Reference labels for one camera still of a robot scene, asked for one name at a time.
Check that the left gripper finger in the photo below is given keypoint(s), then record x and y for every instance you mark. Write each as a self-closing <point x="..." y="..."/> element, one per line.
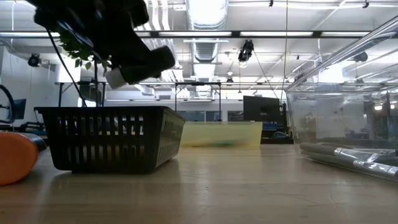
<point x="138" y="12"/>
<point x="124" y="40"/>

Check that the thin dark paintbrush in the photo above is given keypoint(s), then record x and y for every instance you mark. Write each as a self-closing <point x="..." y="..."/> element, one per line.
<point x="373" y="168"/>

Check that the orange paint tube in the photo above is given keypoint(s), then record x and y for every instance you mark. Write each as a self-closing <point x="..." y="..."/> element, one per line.
<point x="15" y="158"/>

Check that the green plant in black pot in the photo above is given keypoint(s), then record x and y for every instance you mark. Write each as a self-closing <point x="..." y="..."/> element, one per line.
<point x="79" y="53"/>

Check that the black ceiling spotlight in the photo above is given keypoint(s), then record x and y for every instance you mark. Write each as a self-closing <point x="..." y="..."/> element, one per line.
<point x="34" y="59"/>

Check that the black slotted plastic basket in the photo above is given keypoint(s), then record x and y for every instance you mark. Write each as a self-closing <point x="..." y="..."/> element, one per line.
<point x="102" y="111"/>

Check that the blue-screen monitor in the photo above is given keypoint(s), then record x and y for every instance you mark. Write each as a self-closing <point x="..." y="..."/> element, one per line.
<point x="21" y="109"/>

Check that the yellow translucent plastic bin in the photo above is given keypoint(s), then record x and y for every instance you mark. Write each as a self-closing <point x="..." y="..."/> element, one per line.
<point x="224" y="133"/>

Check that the black monitor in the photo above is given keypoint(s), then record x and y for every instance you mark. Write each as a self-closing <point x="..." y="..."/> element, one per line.
<point x="261" y="109"/>

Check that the clear plastic bin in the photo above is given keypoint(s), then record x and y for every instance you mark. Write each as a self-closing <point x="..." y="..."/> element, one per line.
<point x="335" y="118"/>

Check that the silver ceiling duct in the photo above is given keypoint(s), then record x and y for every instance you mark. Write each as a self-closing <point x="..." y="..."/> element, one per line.
<point x="206" y="12"/>

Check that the black overhead frame bar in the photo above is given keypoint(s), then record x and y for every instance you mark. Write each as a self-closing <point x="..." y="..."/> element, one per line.
<point x="235" y="34"/>

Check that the black hanging overhead camera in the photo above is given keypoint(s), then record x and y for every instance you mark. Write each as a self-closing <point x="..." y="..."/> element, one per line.
<point x="246" y="49"/>

